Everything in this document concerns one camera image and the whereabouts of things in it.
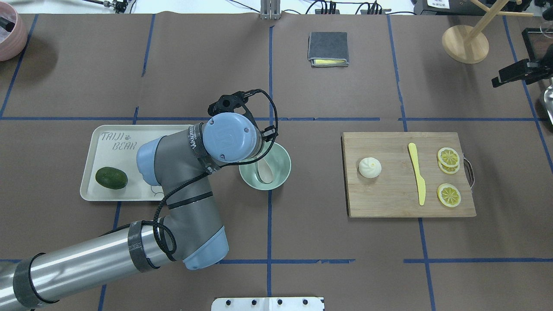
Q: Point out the green avocado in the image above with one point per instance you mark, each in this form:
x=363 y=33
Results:
x=111 y=178

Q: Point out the lemon slice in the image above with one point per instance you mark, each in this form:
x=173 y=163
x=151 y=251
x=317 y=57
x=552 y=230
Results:
x=448 y=195
x=448 y=160

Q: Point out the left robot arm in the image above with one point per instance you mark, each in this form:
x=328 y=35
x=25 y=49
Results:
x=186 y=226

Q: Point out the white steamed bun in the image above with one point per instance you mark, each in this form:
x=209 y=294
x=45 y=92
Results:
x=370 y=167

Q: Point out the white ceramic spoon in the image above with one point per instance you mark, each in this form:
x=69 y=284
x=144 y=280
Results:
x=266 y=168

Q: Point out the wooden mug tree stand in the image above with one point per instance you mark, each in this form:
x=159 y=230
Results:
x=467 y=44

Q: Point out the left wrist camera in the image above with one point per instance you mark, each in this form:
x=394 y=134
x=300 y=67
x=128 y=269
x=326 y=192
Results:
x=228 y=103

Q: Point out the steel scoop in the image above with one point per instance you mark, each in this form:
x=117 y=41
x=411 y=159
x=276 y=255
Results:
x=547 y=100

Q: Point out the bamboo cutting board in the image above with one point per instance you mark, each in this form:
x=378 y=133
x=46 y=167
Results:
x=394 y=192

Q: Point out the grey folded cloth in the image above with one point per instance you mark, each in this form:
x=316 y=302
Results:
x=328 y=49

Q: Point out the pink bowl with ice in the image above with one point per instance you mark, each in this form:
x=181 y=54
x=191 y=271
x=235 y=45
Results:
x=12 y=43

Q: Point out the aluminium frame post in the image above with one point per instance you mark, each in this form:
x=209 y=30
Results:
x=270 y=10

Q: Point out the upper lemon slice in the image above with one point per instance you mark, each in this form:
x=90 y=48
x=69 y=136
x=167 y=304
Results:
x=448 y=160

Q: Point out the mint green bowl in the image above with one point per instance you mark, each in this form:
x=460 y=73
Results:
x=282 y=170

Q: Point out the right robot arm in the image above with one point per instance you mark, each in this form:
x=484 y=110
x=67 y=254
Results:
x=547 y=14

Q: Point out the yellow plastic knife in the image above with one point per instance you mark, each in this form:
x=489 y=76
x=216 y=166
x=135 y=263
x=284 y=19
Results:
x=420 y=182

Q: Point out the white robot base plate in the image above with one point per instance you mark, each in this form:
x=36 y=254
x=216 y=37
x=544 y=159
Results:
x=269 y=304

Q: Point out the cream bear serving tray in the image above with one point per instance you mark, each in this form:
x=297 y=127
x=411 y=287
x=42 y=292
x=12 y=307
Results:
x=117 y=146

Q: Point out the lower lemon slice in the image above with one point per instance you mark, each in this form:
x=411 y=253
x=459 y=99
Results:
x=448 y=195

